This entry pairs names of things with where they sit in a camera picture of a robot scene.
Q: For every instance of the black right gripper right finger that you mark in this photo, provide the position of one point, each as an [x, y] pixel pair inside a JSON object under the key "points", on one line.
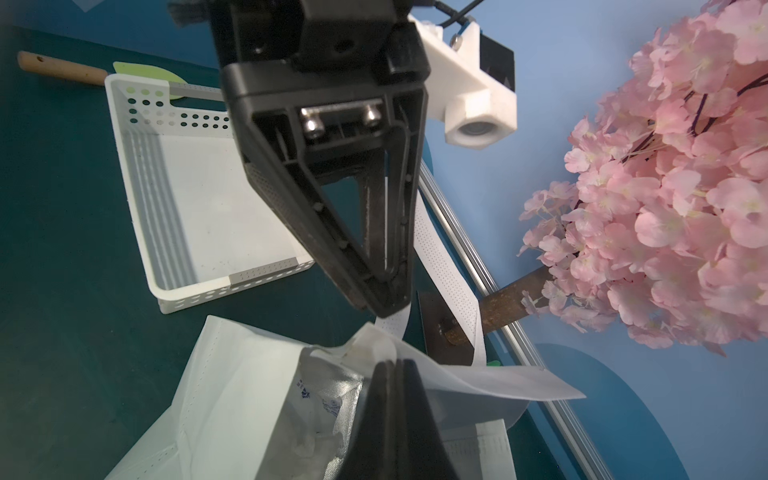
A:
{"points": [[419, 450]]}

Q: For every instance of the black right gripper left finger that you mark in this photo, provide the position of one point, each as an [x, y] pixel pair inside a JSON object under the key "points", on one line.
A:
{"points": [[372, 453]]}

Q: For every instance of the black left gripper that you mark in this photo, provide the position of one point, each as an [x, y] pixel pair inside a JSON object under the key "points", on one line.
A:
{"points": [[297, 73]]}

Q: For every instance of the white insulated delivery bag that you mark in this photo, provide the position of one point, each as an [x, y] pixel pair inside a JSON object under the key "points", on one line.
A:
{"points": [[252, 404]]}

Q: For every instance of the white perforated plastic basket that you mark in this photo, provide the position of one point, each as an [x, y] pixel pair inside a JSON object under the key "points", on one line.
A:
{"points": [[202, 231]]}

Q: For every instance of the brown artificial tree trunk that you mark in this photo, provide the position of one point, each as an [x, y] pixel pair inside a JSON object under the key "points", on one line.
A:
{"points": [[505, 306]]}

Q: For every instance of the pink blossom artificial tree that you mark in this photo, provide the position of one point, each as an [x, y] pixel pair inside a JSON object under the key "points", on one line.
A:
{"points": [[665, 227]]}

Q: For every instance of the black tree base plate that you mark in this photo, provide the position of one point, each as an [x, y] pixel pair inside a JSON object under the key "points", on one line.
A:
{"points": [[445, 341]]}

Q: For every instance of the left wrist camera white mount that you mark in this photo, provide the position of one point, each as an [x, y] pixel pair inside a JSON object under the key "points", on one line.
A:
{"points": [[476, 109]]}

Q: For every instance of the horizontal aluminium frame rail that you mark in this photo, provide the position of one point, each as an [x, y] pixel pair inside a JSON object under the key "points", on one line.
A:
{"points": [[560, 414]]}

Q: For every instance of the green toy shovel wooden handle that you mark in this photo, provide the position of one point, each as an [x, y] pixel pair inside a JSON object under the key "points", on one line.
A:
{"points": [[71, 71]]}

